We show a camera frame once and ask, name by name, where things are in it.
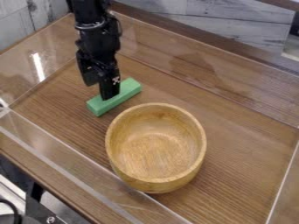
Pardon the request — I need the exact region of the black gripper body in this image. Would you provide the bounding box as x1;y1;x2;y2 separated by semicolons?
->
74;14;121;70

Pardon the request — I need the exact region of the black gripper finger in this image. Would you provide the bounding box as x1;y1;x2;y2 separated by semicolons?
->
97;62;120;101
76;50;98;87

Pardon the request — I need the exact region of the green rectangular block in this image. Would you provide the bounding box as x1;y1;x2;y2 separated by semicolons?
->
86;78;141;116

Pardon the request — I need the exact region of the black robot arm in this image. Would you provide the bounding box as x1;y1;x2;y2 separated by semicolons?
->
69;0;122;101

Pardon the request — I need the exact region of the brown wooden bowl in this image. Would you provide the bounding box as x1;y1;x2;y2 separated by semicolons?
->
105;102;207;193

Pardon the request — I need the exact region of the clear acrylic tray enclosure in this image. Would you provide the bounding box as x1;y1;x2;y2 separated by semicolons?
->
0;11;299;224

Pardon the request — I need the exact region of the black metal table bracket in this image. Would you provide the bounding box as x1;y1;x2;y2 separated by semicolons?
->
25;182;66;224

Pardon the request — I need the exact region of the black cable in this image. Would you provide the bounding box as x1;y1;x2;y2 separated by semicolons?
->
0;199;21;224

